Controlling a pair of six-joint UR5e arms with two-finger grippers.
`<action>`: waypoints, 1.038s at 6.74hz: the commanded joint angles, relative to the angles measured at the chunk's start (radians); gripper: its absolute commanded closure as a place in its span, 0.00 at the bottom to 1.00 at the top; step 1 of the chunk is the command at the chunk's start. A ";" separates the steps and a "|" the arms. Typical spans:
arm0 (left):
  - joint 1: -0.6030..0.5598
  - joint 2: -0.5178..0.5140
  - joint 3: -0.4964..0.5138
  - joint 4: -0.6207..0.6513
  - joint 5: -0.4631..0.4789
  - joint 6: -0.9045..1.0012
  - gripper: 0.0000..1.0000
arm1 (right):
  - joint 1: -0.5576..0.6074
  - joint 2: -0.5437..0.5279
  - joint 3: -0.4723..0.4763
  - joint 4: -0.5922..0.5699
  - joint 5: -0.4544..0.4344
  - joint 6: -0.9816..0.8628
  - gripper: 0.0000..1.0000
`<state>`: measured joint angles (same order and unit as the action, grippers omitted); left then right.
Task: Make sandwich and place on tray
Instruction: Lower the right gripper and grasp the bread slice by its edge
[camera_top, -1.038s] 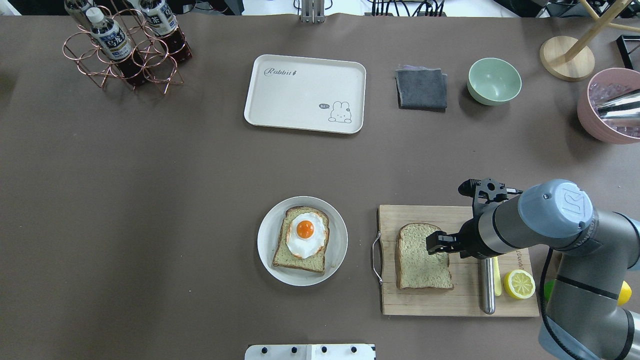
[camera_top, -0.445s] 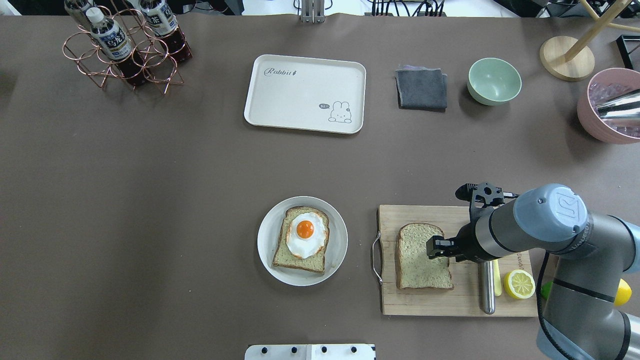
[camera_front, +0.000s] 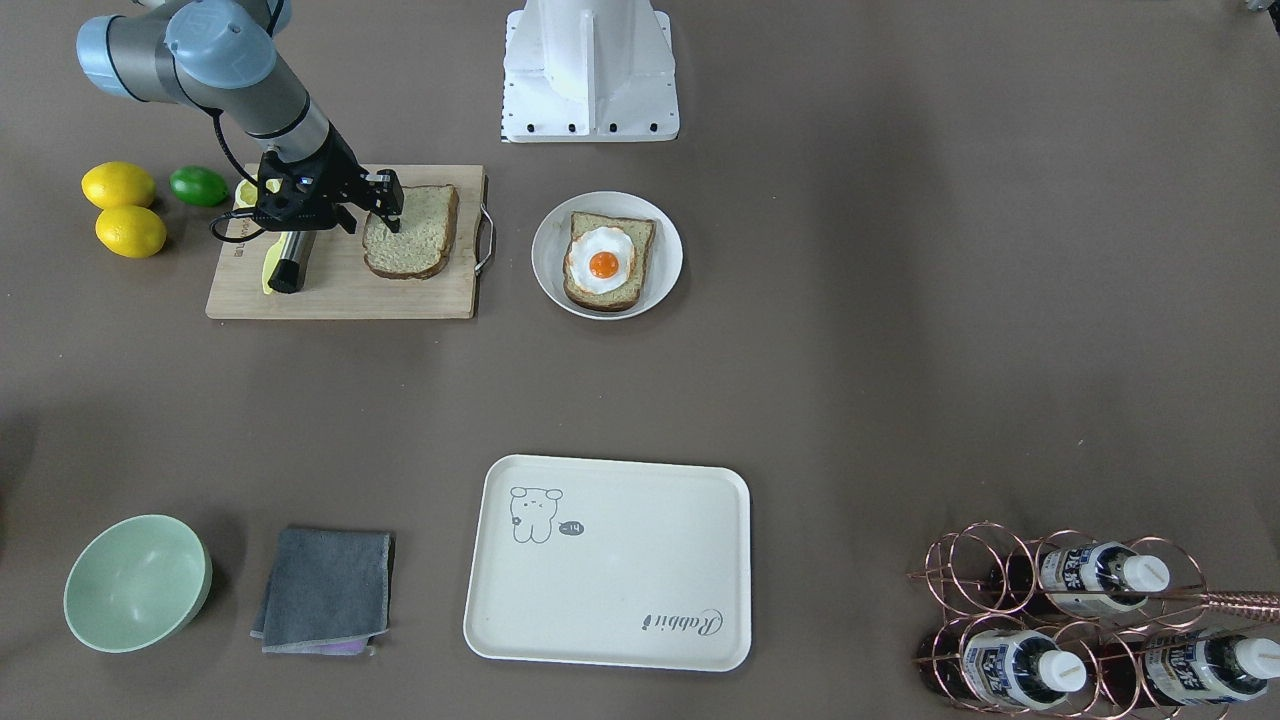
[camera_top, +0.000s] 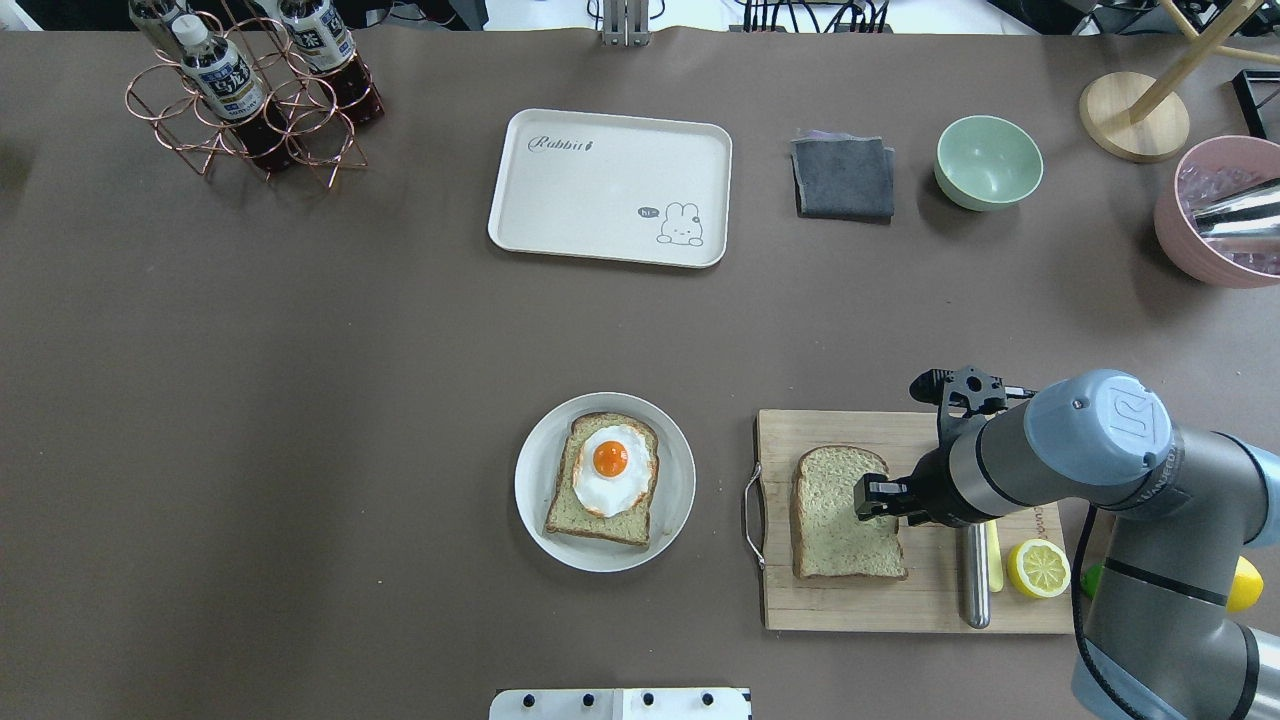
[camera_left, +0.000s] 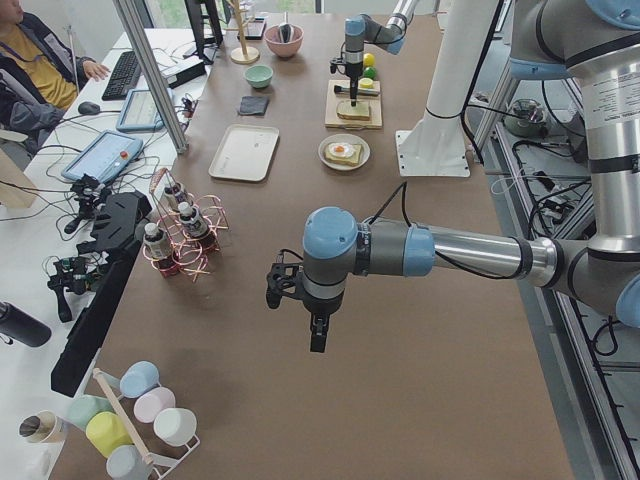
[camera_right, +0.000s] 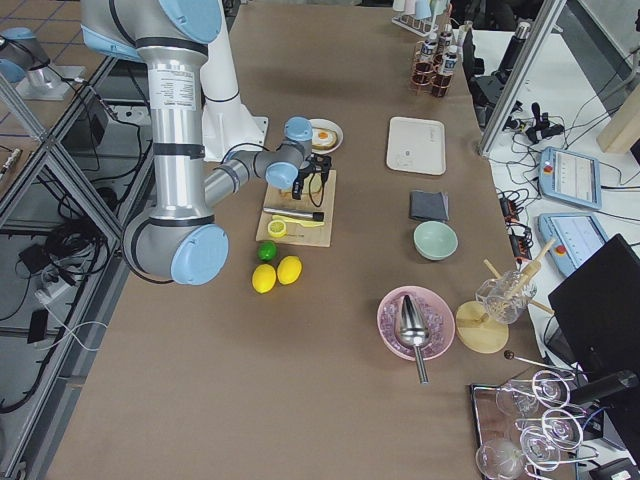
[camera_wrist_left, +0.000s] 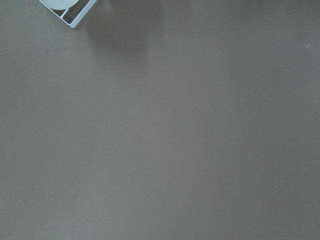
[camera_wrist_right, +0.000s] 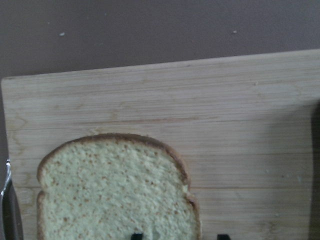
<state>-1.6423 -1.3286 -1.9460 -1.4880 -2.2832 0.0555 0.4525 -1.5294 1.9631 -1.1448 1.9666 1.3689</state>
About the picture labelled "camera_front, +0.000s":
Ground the yellow lemon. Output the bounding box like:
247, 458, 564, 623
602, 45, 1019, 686
95, 205, 168, 259
79, 161, 156, 210

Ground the bread slice with egg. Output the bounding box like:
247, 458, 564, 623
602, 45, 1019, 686
563, 211, 657, 313

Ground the white round plate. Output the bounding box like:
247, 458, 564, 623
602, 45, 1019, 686
531, 191, 684, 320

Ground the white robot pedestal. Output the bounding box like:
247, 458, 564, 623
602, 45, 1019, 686
500, 1, 681, 143

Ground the cream rabbit tray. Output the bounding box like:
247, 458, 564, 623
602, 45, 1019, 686
463, 454, 753, 673

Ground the fried egg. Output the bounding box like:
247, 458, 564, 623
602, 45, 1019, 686
564, 225, 637, 295

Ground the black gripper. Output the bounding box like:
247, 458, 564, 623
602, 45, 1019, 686
250, 149, 403, 234

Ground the green bowl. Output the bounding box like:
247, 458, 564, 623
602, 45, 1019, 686
63, 514, 212, 653

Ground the bottle upper in rack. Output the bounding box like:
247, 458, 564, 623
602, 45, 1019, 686
988, 541, 1171, 619

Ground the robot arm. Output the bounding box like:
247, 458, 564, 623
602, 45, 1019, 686
76, 1, 403, 232

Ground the green lime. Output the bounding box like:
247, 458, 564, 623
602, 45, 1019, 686
169, 165, 230, 208

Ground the yellow lemon lower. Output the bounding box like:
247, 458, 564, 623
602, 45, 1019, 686
95, 205, 168, 259

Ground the black handled knife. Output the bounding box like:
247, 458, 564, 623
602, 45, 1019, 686
262, 231, 316, 293

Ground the grey folded cloth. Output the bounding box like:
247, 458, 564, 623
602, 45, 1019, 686
250, 527, 396, 656

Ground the copper wire bottle rack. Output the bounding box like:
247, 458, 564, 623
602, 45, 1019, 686
911, 521, 1277, 719

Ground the lime half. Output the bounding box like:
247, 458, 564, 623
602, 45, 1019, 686
234, 179, 260, 209

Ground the wooden cutting board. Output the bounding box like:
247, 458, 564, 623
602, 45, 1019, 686
206, 165, 493, 320

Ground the yellow lemon upper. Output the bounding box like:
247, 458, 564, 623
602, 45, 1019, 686
79, 161, 156, 210

